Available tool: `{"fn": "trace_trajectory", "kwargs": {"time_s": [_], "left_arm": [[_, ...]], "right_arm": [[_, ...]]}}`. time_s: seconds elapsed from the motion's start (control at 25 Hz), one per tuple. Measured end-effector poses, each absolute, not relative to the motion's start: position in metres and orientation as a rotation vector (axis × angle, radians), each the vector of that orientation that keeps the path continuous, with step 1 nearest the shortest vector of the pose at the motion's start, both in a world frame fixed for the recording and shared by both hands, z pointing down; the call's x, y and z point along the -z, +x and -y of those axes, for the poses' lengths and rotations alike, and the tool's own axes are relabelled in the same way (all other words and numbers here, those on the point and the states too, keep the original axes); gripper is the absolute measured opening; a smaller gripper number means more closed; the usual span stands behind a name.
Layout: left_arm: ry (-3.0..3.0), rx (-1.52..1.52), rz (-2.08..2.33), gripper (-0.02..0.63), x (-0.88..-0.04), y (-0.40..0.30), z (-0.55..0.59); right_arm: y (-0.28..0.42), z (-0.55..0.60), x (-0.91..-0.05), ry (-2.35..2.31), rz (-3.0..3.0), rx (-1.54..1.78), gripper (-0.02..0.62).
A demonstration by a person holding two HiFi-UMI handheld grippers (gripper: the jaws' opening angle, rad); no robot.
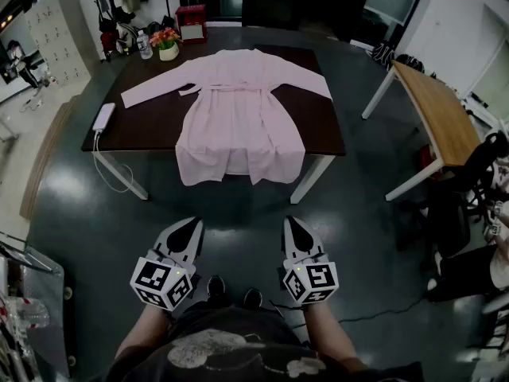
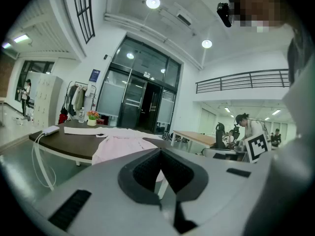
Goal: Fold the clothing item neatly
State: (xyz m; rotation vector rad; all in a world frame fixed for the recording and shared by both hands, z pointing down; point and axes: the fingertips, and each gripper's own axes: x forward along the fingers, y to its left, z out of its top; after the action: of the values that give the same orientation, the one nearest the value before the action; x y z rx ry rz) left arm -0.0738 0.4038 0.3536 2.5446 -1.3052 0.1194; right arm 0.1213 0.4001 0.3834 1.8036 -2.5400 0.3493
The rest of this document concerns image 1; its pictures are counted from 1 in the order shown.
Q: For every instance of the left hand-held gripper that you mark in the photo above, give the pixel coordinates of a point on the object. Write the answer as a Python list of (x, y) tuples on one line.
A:
[(159, 281)]

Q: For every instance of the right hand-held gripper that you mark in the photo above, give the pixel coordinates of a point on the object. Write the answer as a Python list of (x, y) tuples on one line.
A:
[(314, 281)]

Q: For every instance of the pink robe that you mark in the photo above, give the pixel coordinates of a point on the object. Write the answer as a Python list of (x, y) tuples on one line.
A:
[(238, 125)]

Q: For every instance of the person's right forearm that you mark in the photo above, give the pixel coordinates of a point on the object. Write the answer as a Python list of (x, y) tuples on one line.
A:
[(330, 328)]

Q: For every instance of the person's left forearm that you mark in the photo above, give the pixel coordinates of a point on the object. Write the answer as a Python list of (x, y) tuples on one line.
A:
[(143, 328)]

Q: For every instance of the person's black left shoe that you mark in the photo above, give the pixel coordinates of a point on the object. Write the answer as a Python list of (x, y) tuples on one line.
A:
[(215, 289)]

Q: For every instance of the person's black shoe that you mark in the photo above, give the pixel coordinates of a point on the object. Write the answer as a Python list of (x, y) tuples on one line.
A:
[(215, 289), (253, 297)]

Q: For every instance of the person's black right shoe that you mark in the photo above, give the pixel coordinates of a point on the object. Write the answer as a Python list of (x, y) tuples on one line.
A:
[(253, 297)]

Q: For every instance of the person's black printed shirt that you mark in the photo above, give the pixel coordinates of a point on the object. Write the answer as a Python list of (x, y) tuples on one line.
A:
[(238, 356)]

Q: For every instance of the white power bank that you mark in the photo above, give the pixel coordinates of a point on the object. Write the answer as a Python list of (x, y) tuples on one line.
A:
[(104, 117)]

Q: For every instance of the glass top cart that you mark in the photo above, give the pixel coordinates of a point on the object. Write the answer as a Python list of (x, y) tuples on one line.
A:
[(40, 277)]

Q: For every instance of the small red bin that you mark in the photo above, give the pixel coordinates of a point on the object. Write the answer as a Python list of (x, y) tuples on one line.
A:
[(426, 157)]

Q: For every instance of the crumpled plastic bottle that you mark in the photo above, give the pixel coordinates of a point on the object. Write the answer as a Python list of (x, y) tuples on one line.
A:
[(29, 313)]

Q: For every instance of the black office chair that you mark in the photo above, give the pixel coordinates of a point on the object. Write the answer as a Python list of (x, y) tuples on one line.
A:
[(469, 173)]

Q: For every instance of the light wooden table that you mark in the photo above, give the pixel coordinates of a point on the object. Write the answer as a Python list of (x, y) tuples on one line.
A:
[(437, 110)]

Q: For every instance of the white pot of flowers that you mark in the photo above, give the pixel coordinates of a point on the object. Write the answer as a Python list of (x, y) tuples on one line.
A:
[(169, 48)]

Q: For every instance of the clear water bottle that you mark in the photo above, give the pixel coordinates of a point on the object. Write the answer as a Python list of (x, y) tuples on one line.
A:
[(144, 46)]

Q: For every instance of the black white patterned bag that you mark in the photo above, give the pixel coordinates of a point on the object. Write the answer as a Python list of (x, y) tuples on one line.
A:
[(383, 56), (409, 64)]

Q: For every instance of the white striped bag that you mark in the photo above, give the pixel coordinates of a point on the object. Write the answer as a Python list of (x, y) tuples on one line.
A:
[(126, 38)]

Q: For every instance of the red bag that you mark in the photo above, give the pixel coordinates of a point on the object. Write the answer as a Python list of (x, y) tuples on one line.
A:
[(109, 42)]

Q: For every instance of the black backpack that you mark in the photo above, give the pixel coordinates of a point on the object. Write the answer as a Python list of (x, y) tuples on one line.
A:
[(159, 25)]

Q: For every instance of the red metal cabinet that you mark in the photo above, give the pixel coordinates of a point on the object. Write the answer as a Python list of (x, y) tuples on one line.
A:
[(191, 24)]

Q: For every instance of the white locker cabinet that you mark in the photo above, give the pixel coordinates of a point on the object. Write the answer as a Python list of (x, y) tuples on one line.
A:
[(59, 38)]

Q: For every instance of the black coat rack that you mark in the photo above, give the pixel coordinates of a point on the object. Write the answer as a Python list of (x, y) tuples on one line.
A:
[(97, 2)]

